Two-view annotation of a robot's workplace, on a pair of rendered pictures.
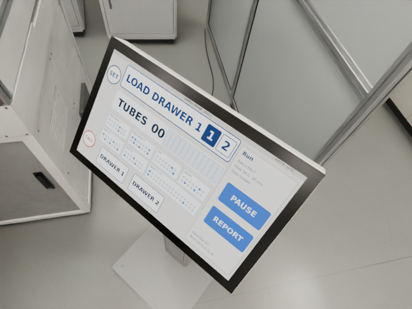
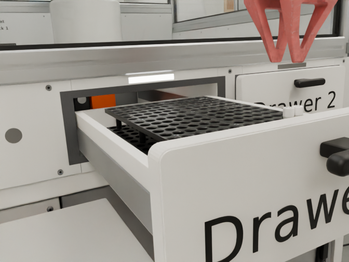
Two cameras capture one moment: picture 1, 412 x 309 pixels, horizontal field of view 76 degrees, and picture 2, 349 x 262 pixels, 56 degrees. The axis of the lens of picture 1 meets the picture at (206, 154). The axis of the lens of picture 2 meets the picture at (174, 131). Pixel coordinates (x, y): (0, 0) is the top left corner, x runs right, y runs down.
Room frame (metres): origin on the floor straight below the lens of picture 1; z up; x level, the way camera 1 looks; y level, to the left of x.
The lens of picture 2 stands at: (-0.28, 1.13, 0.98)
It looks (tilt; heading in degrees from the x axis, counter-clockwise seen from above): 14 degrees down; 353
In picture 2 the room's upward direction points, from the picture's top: 3 degrees counter-clockwise
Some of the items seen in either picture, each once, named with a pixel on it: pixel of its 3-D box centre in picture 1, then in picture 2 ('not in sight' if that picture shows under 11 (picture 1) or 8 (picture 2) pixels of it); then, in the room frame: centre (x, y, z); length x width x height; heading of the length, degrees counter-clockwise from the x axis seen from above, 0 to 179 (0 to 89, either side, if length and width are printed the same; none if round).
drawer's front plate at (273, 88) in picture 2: not in sight; (294, 96); (0.36, 0.80, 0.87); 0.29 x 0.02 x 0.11; 110
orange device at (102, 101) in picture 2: not in sight; (93, 100); (0.61, 1.23, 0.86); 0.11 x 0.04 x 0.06; 110
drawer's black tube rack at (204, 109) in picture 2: not in sight; (193, 135); (0.14, 1.05, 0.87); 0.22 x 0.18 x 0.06; 20
